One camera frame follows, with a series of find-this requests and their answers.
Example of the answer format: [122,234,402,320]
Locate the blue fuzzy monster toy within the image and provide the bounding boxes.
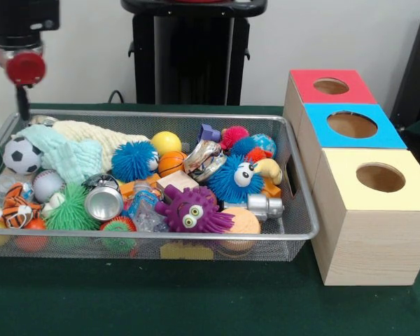
[207,154,265,205]

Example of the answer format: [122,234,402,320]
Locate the black and white soccer ball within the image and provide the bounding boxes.
[3,136,43,175]

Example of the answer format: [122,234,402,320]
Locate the black cable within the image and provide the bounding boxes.
[108,89,127,104]

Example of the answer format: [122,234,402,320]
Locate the yellow cheese wedge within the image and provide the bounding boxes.
[160,241,215,261]

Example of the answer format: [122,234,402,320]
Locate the dark green tablecloth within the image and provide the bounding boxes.
[0,103,420,336]

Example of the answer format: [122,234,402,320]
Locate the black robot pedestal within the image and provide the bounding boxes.
[121,0,268,106]

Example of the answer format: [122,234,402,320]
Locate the cream knit cloth roll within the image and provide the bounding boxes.
[52,120,152,167]

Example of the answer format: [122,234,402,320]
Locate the mint green knit cloth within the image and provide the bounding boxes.
[15,125,107,185]

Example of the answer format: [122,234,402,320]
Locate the purple spiky ball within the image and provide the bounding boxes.
[155,184,236,235]

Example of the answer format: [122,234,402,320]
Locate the wooden three-hole box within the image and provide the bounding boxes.
[283,69,420,286]

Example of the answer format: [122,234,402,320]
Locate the orange tiger plush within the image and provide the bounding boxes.
[0,183,43,230]

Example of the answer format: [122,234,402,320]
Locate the clear mesh bin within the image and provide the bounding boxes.
[0,108,320,263]

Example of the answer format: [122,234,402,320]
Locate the yellow ball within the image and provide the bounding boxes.
[151,131,183,158]

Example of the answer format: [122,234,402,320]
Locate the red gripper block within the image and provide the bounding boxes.
[0,45,48,122]

